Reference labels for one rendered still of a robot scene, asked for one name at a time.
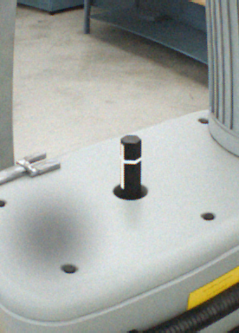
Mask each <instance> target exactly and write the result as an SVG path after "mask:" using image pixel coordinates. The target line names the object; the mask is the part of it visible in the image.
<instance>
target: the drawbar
mask: <svg viewBox="0 0 239 333"><path fill-rule="evenodd" d="M121 144H122V145H123V146H124V160H133V161H135V160H138V159H139V158H141V157H142V147H141V139H140V138H139V137H138V136H137V135H126V136H125V137H123V138H121V139H120V156H121ZM141 173H142V160H141V161H139V162H138V163H136V164H132V163H124V190H123V188H122V187H121V159H120V198H121V199H126V200H136V199H140V190H141Z"/></svg>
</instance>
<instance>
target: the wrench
mask: <svg viewBox="0 0 239 333"><path fill-rule="evenodd" d="M45 158H46V152H44V150H41V151H38V152H36V153H33V154H30V155H27V156H25V157H23V158H22V159H20V160H17V161H16V165H14V166H11V167H9V168H7V169H4V170H2V171H0V185H2V184H3V183H5V182H8V181H10V180H15V179H18V178H19V177H22V176H23V175H26V174H27V175H28V176H30V177H35V176H37V175H38V174H39V175H41V174H42V175H44V174H45V173H50V172H52V171H54V170H56V169H59V168H61V162H60V161H59V160H51V161H49V162H46V163H43V164H41V165H39V166H36V167H33V166H32V165H31V164H32V163H35V162H37V161H39V160H44V159H45Z"/></svg>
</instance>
